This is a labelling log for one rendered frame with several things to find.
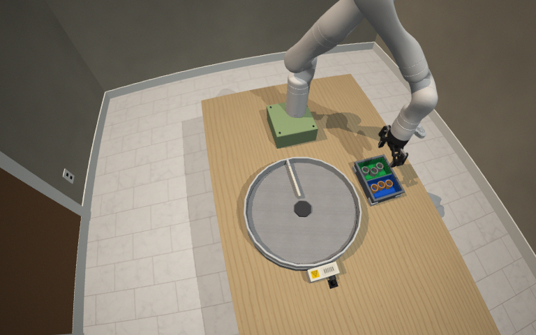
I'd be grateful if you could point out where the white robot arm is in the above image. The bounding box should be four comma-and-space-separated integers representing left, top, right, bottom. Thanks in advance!
284, 0, 438, 141

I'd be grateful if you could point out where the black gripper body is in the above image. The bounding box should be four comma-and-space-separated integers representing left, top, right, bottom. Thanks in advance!
387, 129, 409, 152

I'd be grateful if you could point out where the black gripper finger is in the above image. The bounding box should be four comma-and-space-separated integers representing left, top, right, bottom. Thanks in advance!
378, 125, 391, 148
389, 144, 408, 168

